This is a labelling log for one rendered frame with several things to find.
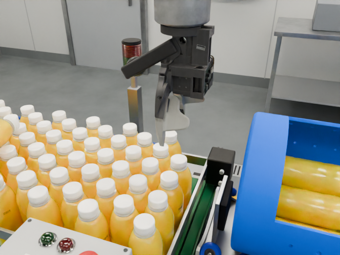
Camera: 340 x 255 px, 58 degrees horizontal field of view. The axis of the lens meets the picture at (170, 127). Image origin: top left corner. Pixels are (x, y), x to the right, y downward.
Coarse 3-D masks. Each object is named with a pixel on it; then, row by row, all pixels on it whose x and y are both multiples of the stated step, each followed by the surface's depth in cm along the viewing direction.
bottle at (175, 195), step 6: (162, 186) 67; (180, 186) 69; (168, 192) 67; (174, 192) 67; (180, 192) 68; (168, 198) 67; (174, 198) 67; (180, 198) 68; (174, 204) 67; (180, 204) 68; (174, 210) 68; (180, 210) 69; (174, 216) 69; (180, 216) 70; (174, 222) 70; (174, 228) 71; (174, 234) 72
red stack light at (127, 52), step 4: (140, 44) 97; (124, 48) 97; (128, 48) 96; (132, 48) 96; (136, 48) 96; (140, 48) 98; (124, 52) 97; (128, 52) 97; (132, 52) 97; (136, 52) 97; (140, 52) 98; (124, 56) 98; (128, 56) 97; (132, 56) 97
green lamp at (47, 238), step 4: (48, 232) 50; (40, 236) 50; (44, 236) 49; (48, 236) 49; (52, 236) 49; (40, 240) 49; (44, 240) 49; (48, 240) 49; (52, 240) 49; (44, 244) 49
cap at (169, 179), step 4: (164, 172) 68; (168, 172) 68; (172, 172) 68; (160, 176) 67; (164, 176) 67; (168, 176) 67; (172, 176) 67; (176, 176) 67; (160, 180) 67; (164, 180) 66; (168, 180) 66; (172, 180) 66; (176, 180) 66; (164, 184) 66; (168, 184) 66; (172, 184) 66; (176, 184) 67
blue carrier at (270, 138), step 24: (264, 120) 57; (288, 120) 57; (312, 120) 61; (264, 144) 52; (288, 144) 72; (312, 144) 70; (336, 144) 68; (264, 168) 51; (240, 192) 51; (264, 192) 50; (240, 216) 52; (264, 216) 50; (240, 240) 54; (264, 240) 52; (288, 240) 50; (312, 240) 49; (336, 240) 47
